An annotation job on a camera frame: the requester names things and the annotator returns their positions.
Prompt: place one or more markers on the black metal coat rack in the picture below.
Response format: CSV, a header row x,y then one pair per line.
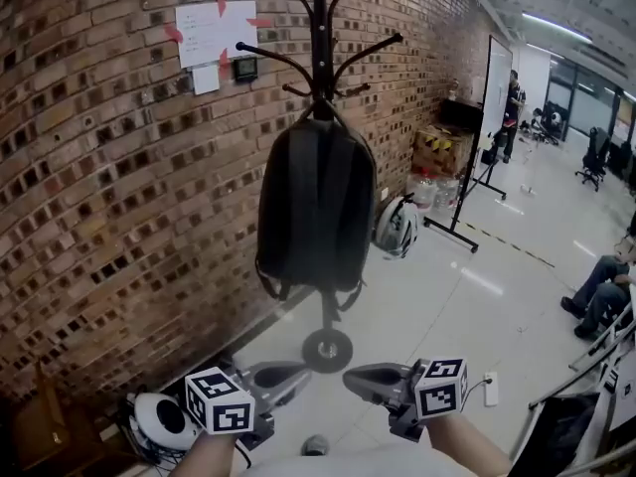
x,y
322,28

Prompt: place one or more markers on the large white paper sheet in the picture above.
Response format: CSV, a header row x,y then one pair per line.
x,y
208,33

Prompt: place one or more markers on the white power strip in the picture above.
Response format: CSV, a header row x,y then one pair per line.
x,y
491,389

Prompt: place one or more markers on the person's white shirt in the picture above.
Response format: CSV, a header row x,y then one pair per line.
x,y
358,465

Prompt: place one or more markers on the red tape strip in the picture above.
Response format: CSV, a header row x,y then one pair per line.
x,y
174,33
220,2
259,22
224,62

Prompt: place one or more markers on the person's grey shoe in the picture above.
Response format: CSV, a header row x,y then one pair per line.
x,y
315,445

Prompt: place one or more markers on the white round device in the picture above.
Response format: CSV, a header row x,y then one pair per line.
x,y
149,415

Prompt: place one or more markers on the small white card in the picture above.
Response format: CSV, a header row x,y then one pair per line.
x,y
206,79

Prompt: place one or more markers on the cardboard box with striped labels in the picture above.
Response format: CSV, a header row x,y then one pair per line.
x,y
439,149

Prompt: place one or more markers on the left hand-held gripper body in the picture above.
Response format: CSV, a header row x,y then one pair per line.
x,y
218,400

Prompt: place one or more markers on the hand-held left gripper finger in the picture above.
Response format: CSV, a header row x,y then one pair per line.
x,y
290,393
303,369

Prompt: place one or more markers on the white metal frame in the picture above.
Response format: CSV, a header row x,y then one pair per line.
x,y
613,336

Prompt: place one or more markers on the white bicycle helmet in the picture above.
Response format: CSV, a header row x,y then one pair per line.
x,y
395,226

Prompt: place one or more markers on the black box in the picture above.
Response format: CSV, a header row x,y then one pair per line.
x,y
459,113

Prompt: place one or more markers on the black backpack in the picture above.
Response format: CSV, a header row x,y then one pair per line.
x,y
315,202

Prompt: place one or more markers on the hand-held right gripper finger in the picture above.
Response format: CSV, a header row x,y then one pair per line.
x,y
354,374
377,394

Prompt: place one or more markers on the long ceiling light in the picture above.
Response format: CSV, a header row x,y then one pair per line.
x,y
556,25

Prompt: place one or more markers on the clear water bottle red cap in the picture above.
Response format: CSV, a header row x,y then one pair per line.
x,y
423,192

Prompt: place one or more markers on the person's left forearm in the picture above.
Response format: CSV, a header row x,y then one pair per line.
x,y
208,452

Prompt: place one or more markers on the brown wooden furniture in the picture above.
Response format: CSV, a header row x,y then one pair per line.
x,y
54,430

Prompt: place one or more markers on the black bag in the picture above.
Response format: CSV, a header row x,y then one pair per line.
x,y
556,435

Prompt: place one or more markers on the black wall display device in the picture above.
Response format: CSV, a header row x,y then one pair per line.
x,y
245,69

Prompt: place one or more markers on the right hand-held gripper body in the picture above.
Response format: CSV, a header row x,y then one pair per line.
x,y
439,395

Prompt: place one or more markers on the person's right forearm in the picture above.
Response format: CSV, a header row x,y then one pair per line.
x,y
462,445

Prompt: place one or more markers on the whiteboard on black stand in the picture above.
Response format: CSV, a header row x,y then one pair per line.
x,y
497,82

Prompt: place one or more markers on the black office chair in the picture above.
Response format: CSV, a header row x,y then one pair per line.
x,y
595,154

